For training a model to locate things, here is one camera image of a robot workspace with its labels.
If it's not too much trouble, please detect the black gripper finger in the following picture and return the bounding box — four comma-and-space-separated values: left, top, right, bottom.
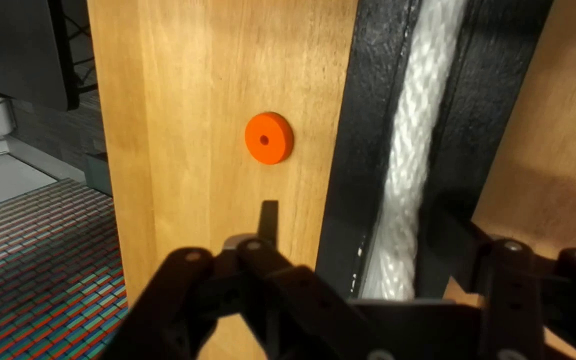
258, 199, 277, 244

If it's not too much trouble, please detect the white braided rope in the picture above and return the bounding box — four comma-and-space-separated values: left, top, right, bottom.
357, 0, 469, 301

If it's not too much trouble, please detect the long black rail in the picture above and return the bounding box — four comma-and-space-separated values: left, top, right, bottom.
316, 0, 554, 299

